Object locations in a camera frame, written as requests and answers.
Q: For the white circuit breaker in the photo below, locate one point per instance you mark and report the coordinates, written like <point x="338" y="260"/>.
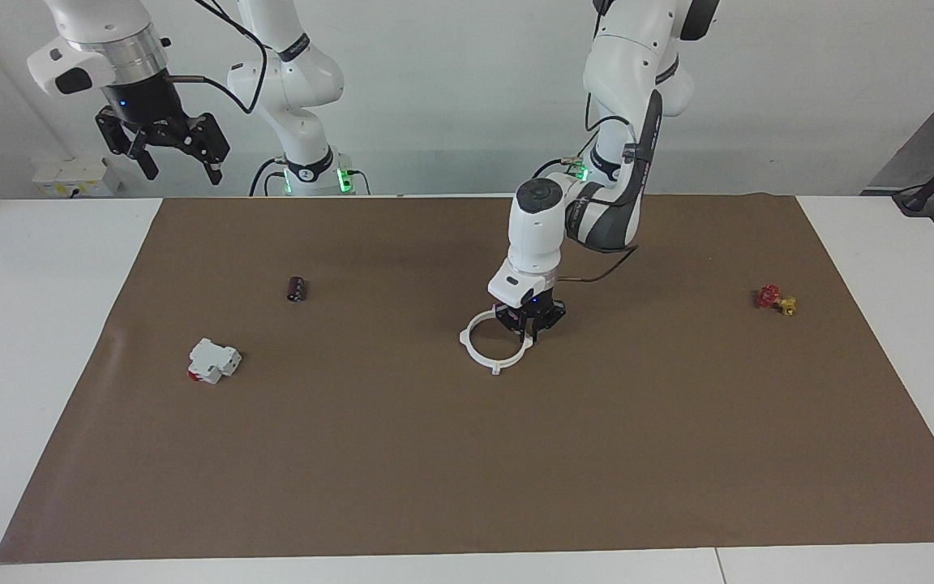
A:
<point x="212" y="361"/>

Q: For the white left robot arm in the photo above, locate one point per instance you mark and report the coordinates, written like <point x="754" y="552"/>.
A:
<point x="536" y="235"/>

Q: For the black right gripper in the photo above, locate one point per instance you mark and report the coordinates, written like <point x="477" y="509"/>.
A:
<point x="143" y="118"/>

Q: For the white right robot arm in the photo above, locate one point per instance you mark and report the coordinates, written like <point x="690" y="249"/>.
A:
<point x="297" y="97"/>

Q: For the white wall socket box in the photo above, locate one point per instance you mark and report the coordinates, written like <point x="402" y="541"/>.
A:
<point x="70" y="178"/>

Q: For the white half clamp with nub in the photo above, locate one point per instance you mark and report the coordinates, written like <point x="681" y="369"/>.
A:
<point x="471" y="350"/>

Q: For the dark cylindrical capacitor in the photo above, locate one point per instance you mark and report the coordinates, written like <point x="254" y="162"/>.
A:
<point x="297" y="289"/>

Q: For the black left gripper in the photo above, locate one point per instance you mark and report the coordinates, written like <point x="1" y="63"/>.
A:
<point x="544" y="311"/>

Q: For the white half pipe clamp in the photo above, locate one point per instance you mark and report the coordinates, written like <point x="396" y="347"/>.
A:
<point x="516" y="358"/>

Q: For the red and yellow valve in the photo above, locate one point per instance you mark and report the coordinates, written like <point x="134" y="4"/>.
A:
<point x="769" y="297"/>

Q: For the brown table mat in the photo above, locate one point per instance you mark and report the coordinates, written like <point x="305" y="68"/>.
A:
<point x="434" y="470"/>

